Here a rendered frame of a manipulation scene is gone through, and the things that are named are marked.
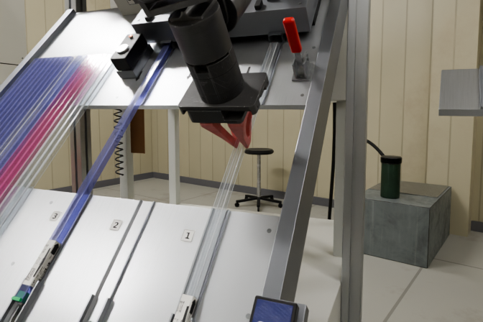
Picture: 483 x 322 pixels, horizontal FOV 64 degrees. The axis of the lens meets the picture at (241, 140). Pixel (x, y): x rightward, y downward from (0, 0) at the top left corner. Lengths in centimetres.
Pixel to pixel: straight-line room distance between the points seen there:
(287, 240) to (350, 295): 48
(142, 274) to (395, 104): 330
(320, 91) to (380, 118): 313
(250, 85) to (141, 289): 27
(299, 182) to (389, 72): 324
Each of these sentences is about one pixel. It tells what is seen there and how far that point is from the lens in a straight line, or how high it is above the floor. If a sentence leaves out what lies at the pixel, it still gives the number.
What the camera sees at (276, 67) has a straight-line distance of 64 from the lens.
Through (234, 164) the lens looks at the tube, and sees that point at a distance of 51.
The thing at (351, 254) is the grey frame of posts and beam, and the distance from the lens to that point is 87.
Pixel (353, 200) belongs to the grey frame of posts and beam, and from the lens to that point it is 83.
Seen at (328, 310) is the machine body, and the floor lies 62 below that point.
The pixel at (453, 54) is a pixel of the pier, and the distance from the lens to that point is 337.
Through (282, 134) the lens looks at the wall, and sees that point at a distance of 411.
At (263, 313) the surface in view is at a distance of 38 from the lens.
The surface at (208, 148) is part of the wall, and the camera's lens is 475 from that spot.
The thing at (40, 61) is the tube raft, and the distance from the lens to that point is 98.
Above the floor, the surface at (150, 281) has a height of 78.
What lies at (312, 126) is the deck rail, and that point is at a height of 96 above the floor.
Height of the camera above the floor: 99
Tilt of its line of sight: 5 degrees down
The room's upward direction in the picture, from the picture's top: straight up
